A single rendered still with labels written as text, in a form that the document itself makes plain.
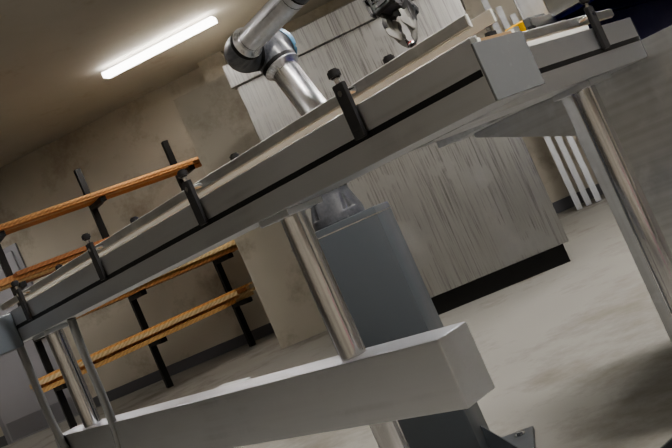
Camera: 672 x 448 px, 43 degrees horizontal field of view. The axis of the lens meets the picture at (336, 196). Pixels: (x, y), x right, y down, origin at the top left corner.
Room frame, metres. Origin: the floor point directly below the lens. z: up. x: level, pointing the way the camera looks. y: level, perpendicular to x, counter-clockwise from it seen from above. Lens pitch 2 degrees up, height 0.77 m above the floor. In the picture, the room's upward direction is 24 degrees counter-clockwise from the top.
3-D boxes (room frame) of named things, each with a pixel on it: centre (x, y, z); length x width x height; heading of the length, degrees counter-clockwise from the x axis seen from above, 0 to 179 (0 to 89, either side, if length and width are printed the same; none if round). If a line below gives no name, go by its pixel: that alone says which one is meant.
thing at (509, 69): (1.86, 0.36, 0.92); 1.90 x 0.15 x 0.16; 44
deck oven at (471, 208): (6.08, -0.57, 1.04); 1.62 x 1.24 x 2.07; 78
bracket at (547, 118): (2.19, -0.53, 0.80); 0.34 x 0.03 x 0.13; 44
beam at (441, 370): (1.97, 0.47, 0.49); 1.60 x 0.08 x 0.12; 44
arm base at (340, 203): (2.36, 0.02, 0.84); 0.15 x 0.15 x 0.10
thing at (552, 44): (1.63, -0.44, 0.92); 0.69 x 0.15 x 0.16; 134
